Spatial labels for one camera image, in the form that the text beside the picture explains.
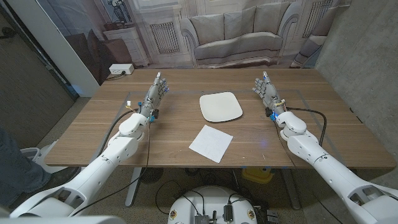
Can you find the white square paper plate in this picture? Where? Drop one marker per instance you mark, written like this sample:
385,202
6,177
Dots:
220,106

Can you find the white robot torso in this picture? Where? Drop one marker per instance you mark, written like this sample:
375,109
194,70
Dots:
211,202

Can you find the grey box on floor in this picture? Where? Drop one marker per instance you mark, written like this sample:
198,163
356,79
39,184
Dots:
272,216

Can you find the white plastic base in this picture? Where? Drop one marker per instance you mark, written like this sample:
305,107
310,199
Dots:
34,154

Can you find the person's dark shoe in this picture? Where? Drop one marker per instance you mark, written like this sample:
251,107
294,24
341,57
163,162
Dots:
62,177

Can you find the printed living room backdrop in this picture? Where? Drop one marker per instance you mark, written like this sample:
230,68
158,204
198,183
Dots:
236,37

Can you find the yellow object under table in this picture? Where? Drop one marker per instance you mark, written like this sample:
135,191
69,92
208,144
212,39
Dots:
258,175

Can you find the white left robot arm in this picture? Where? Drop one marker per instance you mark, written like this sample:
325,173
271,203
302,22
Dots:
93,174

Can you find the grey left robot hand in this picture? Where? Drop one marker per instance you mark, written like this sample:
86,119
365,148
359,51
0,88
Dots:
152,98

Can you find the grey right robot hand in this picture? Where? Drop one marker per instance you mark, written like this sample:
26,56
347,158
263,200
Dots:
270,95

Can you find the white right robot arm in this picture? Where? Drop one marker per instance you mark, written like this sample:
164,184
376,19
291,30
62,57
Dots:
326,168

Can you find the grey table leg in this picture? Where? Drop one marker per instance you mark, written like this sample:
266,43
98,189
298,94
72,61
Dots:
290,189

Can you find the white power strip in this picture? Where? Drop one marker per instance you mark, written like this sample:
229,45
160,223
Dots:
121,68

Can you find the white paper towel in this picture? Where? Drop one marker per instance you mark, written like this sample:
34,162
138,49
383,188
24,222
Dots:
211,143

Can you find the person's leg in jeans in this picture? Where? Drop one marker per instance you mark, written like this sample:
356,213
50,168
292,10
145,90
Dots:
15,168

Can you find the black round floor object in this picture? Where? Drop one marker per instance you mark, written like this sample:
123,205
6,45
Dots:
151,175

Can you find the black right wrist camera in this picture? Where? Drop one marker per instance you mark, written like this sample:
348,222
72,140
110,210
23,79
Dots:
268,112

